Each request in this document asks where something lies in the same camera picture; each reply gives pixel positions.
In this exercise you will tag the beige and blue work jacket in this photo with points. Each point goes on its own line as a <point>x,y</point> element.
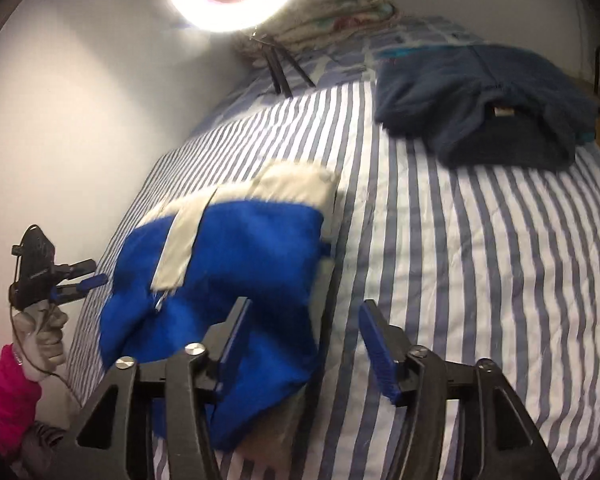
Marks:
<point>240,245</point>

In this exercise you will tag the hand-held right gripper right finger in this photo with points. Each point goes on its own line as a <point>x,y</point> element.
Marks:
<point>375,345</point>

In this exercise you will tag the blue striped bed sheet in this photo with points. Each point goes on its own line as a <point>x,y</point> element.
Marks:
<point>480,260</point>

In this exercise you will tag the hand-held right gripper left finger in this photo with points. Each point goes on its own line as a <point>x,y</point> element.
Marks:
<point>232,345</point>

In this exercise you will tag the dark blue folded clothes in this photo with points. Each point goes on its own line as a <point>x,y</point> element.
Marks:
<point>430,95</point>

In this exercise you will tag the folded floral quilt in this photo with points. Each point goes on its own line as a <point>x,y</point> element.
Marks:
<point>340,15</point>

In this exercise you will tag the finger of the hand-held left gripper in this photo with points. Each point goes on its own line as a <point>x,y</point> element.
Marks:
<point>87,282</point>
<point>80,265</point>

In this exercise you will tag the black tripod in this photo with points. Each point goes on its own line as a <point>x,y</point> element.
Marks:
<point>279,72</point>

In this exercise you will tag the dark striped cloth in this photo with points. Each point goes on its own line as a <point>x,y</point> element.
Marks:
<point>45,447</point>

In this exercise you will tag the person's left hand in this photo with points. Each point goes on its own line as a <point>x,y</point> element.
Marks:
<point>45,340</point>

